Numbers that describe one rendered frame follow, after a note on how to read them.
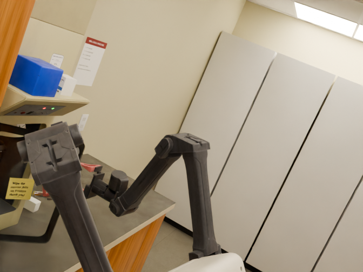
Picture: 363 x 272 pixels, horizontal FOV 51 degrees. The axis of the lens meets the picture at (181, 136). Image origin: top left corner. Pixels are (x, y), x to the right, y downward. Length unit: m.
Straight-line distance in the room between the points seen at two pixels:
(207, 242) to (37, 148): 0.64
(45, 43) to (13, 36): 0.24
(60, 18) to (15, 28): 0.27
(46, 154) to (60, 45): 0.73
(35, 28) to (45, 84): 0.17
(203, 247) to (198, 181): 0.19
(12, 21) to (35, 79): 0.18
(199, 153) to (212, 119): 3.00
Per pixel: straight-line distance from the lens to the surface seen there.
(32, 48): 1.27
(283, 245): 4.19
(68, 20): 1.35
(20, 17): 1.07
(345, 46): 4.48
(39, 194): 1.32
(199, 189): 1.12
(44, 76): 1.18
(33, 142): 0.70
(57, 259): 1.52
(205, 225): 1.14
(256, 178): 4.06
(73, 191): 0.67
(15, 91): 1.18
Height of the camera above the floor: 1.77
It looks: 11 degrees down
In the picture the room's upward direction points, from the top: 23 degrees clockwise
